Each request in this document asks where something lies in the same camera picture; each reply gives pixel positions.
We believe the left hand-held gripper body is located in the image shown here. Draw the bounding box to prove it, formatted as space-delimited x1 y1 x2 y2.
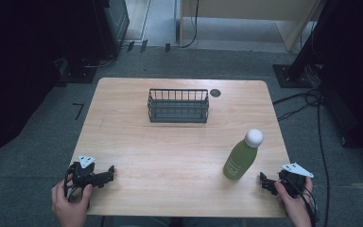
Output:
63 154 98 199

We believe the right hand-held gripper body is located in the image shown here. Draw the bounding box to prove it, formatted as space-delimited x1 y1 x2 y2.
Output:
276 162 315 199

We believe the green bottle with white cap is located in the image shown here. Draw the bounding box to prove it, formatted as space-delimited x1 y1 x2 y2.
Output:
222 128 265 182

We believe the dark wire basket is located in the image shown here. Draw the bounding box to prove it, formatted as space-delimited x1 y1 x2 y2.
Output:
147 88 210 124

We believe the person's right hand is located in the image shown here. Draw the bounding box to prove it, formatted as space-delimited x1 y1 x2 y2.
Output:
273 176 315 227

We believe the person's left hand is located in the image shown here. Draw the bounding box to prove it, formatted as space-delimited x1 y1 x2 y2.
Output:
50 174 94 227

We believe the black stand pole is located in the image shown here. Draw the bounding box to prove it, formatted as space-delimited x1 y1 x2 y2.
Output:
287 0 330 81

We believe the black equipment case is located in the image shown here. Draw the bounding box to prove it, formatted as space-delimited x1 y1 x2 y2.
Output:
56 0 130 85

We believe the beige wooden cabinet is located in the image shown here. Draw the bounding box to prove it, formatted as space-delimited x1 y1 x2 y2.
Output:
179 0 325 53

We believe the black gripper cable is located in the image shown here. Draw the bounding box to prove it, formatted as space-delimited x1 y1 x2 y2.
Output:
283 178 319 227

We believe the long black floor cable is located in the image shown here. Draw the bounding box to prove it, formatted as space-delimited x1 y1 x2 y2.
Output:
316 103 331 227

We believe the black floor cable bundle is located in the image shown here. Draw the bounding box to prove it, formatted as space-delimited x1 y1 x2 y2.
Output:
272 89 325 123

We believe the black stand base plate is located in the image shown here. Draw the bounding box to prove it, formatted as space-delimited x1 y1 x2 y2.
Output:
272 63 315 89

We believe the black hanging cable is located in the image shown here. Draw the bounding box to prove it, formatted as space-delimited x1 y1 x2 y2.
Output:
169 0 200 49

